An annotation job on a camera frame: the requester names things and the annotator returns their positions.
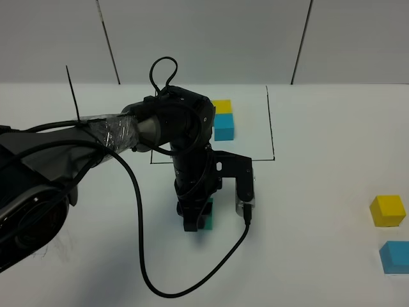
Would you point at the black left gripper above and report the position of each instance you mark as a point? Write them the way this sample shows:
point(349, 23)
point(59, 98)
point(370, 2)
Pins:
point(191, 179)

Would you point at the green block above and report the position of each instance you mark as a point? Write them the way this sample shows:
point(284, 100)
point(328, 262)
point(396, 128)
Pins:
point(210, 220)

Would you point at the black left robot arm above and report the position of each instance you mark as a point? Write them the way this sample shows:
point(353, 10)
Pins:
point(42, 166)

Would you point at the blue template block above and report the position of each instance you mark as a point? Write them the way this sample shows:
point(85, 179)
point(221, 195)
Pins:
point(224, 128)

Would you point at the yellow template block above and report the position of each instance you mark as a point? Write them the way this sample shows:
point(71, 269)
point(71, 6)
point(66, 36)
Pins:
point(222, 106)

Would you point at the loose yellow block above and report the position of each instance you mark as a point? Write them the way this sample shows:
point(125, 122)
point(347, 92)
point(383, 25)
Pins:
point(387, 210)

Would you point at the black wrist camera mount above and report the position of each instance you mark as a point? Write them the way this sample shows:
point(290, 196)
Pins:
point(239, 168)

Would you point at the black cable tie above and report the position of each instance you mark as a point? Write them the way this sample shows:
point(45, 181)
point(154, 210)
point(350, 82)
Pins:
point(73, 94)

